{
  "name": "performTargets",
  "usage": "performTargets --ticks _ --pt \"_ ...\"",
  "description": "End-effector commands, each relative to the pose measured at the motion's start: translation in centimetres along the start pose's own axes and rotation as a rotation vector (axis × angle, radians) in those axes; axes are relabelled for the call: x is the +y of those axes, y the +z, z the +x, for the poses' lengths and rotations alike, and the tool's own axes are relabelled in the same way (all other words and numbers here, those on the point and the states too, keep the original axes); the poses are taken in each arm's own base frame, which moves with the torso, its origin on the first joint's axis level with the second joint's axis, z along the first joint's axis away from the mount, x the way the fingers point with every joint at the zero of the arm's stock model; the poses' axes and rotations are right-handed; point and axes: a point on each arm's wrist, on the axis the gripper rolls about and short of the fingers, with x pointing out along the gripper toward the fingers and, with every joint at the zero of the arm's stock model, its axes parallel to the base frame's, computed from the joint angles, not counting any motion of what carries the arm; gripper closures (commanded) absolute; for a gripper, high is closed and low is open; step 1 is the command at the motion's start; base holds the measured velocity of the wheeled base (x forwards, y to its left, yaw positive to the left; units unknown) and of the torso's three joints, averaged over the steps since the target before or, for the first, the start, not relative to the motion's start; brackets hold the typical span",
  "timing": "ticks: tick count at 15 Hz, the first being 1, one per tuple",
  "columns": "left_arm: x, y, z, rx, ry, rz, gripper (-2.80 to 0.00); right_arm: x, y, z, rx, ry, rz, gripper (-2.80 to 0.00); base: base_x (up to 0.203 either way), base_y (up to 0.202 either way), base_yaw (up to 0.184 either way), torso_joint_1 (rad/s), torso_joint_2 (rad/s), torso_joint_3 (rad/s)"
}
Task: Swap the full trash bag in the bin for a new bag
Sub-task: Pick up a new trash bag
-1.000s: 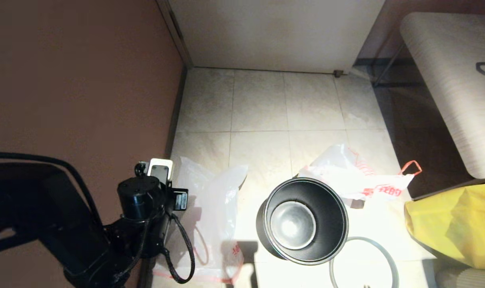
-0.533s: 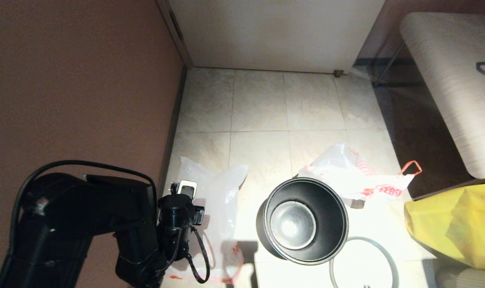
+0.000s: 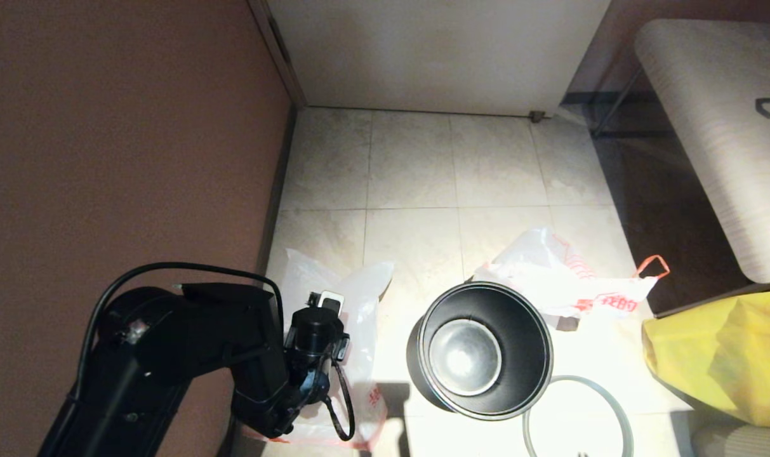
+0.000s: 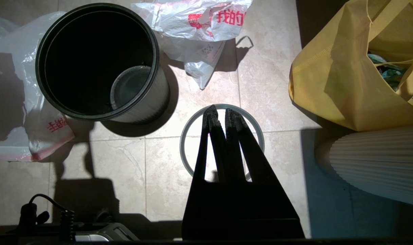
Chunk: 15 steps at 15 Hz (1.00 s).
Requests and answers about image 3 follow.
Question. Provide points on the small metal door stopper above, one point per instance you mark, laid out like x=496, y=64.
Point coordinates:
x=537, y=117

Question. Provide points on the cream ribbed cylinder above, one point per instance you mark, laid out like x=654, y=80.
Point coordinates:
x=740, y=443

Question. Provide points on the white plastic bag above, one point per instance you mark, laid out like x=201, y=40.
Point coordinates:
x=365, y=298

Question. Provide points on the yellow plastic bag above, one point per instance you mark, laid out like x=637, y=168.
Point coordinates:
x=721, y=362

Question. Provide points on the thin metal table leg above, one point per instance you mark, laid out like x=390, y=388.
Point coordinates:
x=616, y=101

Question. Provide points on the black round trash bin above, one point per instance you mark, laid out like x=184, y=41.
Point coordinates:
x=467, y=355

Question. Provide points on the grey door frame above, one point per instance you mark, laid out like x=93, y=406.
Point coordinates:
x=280, y=51

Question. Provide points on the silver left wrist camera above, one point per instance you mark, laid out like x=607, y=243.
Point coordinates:
x=341, y=348

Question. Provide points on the beige woodgrain table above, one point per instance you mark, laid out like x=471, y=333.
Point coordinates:
x=727, y=127

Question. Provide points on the white red-printed trash bag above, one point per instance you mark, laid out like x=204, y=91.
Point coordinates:
x=550, y=273

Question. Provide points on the white door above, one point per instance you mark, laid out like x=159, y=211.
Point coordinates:
x=435, y=57

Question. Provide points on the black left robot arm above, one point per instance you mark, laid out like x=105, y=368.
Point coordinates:
x=181, y=343

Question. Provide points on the dark baseboard strip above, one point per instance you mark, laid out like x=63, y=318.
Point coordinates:
x=277, y=203

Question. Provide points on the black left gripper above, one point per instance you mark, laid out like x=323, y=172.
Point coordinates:
x=311, y=336

